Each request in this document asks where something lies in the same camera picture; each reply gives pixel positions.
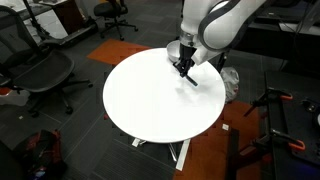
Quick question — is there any white long desk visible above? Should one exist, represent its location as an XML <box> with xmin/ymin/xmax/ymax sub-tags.
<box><xmin>0</xmin><ymin>0</ymin><xmax>70</xmax><ymax>42</ymax></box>

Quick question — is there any red black backpack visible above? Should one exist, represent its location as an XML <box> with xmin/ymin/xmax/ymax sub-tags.
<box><xmin>12</xmin><ymin>129</ymin><xmax>68</xmax><ymax>180</ymax></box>

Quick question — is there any black mesh office chair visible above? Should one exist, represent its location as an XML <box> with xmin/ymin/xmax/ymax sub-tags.
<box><xmin>0</xmin><ymin>4</ymin><xmax>95</xmax><ymax>118</ymax></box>

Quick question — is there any grey metal bowl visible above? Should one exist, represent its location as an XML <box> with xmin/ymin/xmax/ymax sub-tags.
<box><xmin>165</xmin><ymin>40</ymin><xmax>188</xmax><ymax>64</ymax></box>

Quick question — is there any black electric scooter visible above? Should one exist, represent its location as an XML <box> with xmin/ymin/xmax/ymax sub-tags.
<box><xmin>22</xmin><ymin>0</ymin><xmax>100</xmax><ymax>48</ymax></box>

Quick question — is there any black swivel office chair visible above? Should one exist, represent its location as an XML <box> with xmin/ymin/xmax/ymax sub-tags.
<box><xmin>92</xmin><ymin>0</ymin><xmax>140</xmax><ymax>42</ymax></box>

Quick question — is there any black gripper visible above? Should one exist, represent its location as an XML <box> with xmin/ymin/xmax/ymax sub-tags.
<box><xmin>172</xmin><ymin>42</ymin><xmax>198</xmax><ymax>79</ymax></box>

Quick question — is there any white crumpled cloth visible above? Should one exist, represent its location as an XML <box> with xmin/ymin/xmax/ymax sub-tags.
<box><xmin>219</xmin><ymin>66</ymin><xmax>241</xmax><ymax>103</ymax></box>

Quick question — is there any black clamp orange handle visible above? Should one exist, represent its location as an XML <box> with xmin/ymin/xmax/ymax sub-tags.
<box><xmin>242</xmin><ymin>86</ymin><xmax>295</xmax><ymax>118</ymax></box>
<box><xmin>247</xmin><ymin>128</ymin><xmax>307</xmax><ymax>158</ymax></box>

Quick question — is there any green marker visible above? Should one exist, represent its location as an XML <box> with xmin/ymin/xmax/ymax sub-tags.
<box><xmin>184</xmin><ymin>74</ymin><xmax>199</xmax><ymax>88</ymax></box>

